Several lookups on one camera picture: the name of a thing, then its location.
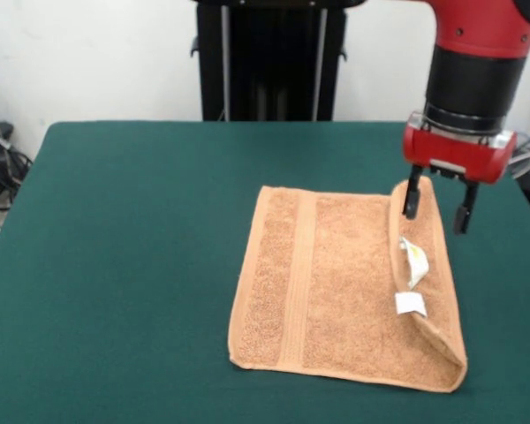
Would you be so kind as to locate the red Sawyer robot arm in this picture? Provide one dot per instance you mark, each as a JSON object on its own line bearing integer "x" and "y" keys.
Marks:
{"x": 472, "y": 79}

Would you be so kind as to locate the tan terry towel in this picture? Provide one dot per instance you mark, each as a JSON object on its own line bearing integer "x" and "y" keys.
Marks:
{"x": 344, "y": 287}

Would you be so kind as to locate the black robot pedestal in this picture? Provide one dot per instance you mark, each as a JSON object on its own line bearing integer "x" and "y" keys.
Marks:
{"x": 269, "y": 66}

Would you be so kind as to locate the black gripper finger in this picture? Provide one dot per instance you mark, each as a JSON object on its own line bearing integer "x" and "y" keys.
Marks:
{"x": 464, "y": 216}
{"x": 412, "y": 199}

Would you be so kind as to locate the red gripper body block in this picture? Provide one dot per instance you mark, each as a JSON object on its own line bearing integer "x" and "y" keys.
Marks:
{"x": 455, "y": 154}

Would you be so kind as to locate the dark green table cloth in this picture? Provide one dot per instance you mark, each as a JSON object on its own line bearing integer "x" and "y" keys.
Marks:
{"x": 115, "y": 265}

